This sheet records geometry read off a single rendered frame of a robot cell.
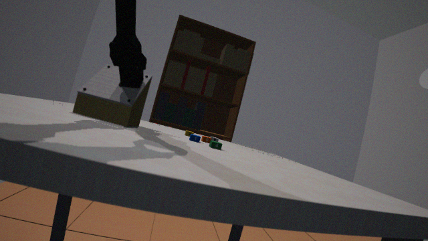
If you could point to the green block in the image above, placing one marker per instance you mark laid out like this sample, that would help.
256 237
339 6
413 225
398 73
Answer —
215 145

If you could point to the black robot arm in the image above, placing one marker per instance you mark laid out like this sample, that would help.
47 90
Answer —
125 49

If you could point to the blue block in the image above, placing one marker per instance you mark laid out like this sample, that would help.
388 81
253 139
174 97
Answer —
194 138

